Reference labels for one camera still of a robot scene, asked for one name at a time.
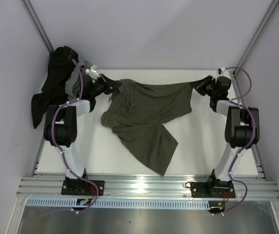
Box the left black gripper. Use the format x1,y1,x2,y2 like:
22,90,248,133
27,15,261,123
91,74,122,98

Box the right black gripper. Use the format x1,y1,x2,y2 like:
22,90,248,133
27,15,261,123
190,75,217,98

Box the olive green shorts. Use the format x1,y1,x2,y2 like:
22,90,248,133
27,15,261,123
101,79,193,176

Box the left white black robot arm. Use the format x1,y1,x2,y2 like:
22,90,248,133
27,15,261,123
43,74,122,195

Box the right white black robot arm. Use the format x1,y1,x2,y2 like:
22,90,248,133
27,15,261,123
190,76,259,197

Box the grey shorts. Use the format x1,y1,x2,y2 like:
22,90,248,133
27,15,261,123
65,56,86,101

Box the black shorts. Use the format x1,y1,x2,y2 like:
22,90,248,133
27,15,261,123
31,46,78,129

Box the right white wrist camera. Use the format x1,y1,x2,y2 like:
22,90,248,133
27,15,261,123
217,67,227,75

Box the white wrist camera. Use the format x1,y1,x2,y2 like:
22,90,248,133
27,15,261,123
217,67,227,75
85,65,100,79

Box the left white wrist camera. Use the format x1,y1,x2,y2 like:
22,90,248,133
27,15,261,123
85,65,100,79

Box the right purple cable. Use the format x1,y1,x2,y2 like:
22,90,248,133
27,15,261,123
209,66,256,216

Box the purple cable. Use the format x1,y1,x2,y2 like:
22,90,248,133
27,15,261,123
39,58,100,217
209,66,256,216

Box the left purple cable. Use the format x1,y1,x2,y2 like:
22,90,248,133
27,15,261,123
39,58,100,217

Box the left aluminium frame post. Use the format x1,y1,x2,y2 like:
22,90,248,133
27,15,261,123
21,0,54,53

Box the aluminium frame post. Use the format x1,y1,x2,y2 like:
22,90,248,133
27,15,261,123
21,0,54,53
233,0,279,76

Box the right aluminium frame post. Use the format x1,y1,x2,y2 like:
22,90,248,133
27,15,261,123
233,0,279,76

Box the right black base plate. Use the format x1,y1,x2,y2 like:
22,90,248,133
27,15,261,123
185,181,236,198

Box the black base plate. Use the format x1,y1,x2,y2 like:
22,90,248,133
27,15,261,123
185,181,236,198
61,177,96,196

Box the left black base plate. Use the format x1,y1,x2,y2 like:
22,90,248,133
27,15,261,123
61,177,96,196

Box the aluminium mounting rail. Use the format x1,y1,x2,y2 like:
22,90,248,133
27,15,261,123
16,174,279,201

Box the white slotted cable duct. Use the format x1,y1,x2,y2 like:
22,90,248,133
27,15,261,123
26,197,210,210

